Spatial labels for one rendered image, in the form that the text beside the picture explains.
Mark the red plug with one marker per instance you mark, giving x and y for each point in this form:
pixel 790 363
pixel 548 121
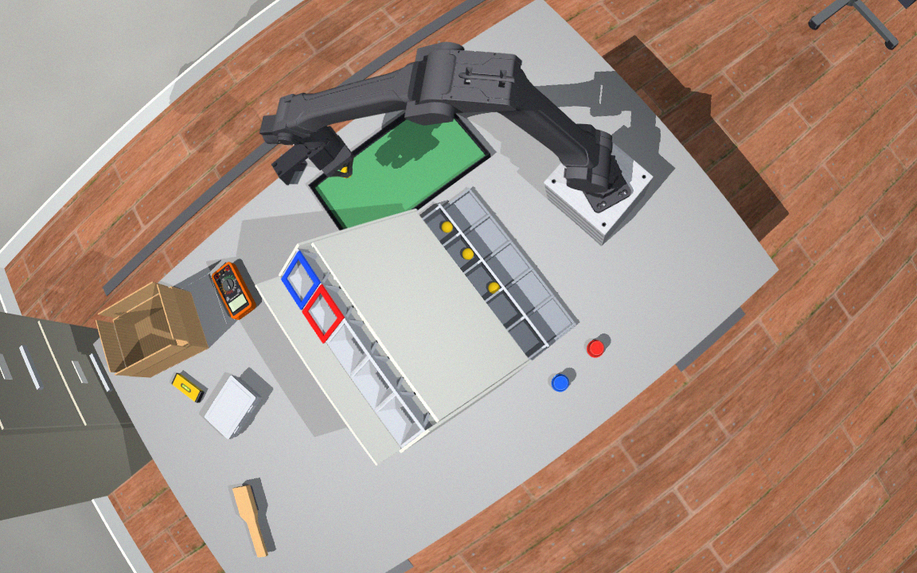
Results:
pixel 595 348

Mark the blue square funnel rim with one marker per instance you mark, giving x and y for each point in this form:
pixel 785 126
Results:
pixel 299 256

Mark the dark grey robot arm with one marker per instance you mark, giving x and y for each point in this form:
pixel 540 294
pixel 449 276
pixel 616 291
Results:
pixel 437 79

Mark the green tray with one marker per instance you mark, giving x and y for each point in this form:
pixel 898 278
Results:
pixel 402 167

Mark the red square frame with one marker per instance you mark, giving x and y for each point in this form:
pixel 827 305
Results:
pixel 322 290

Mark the yellow spirit level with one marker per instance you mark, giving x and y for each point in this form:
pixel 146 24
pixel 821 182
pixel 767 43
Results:
pixel 187 387

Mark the orange digital multimeter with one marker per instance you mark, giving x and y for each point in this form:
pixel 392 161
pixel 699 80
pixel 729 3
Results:
pixel 233 291

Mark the open brown cardboard box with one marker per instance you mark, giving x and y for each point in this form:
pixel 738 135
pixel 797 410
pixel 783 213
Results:
pixel 144 337

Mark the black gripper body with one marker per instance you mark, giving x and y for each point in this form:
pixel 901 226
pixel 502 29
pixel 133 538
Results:
pixel 337 149

